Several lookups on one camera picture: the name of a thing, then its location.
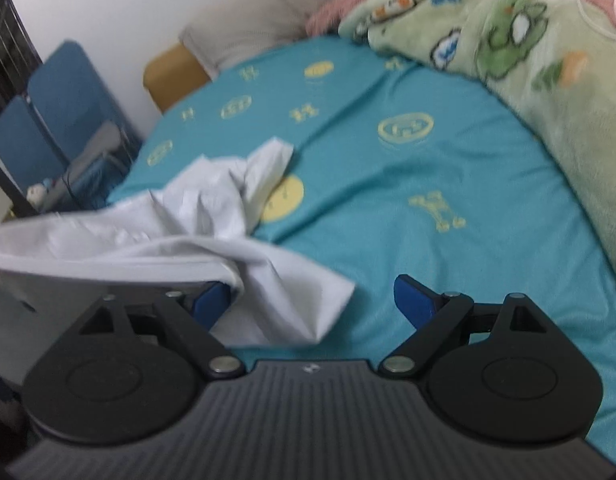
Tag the green cartoon fleece blanket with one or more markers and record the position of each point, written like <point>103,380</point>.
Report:
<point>553,62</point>

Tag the mustard yellow headboard cushion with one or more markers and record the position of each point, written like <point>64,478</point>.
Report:
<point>173,75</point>

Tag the white garment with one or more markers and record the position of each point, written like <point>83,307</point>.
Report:
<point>197,229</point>

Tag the teal patterned bed sheet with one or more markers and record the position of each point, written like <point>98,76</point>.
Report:
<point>401,169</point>

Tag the dark window with grille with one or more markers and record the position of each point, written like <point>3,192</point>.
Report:
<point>18,57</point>

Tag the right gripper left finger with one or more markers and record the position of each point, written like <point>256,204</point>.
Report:
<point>187,318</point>

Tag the blue folding chair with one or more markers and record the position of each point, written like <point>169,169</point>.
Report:
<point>67,134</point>

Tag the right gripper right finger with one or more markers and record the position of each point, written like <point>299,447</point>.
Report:
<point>436,319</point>

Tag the grey pillow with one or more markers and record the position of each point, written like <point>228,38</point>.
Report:
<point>233,31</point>

